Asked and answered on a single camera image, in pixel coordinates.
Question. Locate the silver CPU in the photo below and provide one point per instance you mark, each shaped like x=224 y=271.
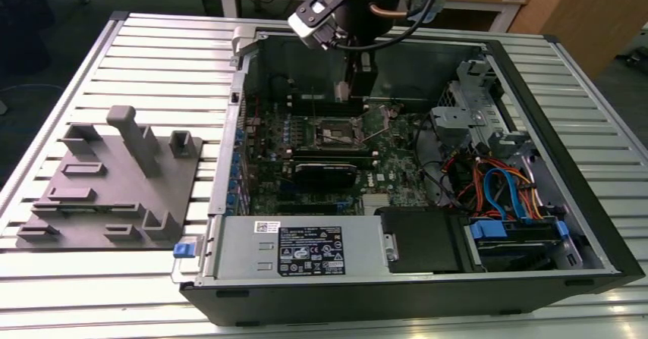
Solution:
x=342 y=93

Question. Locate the black expansion slot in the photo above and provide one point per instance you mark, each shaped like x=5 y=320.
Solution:
x=303 y=208

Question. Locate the metal drive cage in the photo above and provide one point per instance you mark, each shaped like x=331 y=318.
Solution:
x=473 y=100

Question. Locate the green motherboard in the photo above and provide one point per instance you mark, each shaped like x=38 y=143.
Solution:
x=399 y=172

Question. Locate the wooden cabinet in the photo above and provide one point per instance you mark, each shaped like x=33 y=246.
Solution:
x=597 y=20

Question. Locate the silver chipset heatsink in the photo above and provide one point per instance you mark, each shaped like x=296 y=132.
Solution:
x=376 y=199

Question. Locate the hard disk in blue carrier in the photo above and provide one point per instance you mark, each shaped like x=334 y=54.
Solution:
x=487 y=230

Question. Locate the silver power supply unit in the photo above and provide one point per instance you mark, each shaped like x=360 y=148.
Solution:
x=237 y=248

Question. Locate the grey parts rack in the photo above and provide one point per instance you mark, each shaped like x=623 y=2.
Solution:
x=116 y=202

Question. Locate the blue plastic latch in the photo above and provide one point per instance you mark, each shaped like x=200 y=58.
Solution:
x=183 y=251

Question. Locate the black PC case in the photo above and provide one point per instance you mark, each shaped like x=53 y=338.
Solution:
x=354 y=305

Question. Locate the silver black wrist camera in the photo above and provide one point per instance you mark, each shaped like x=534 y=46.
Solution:
x=315 y=16

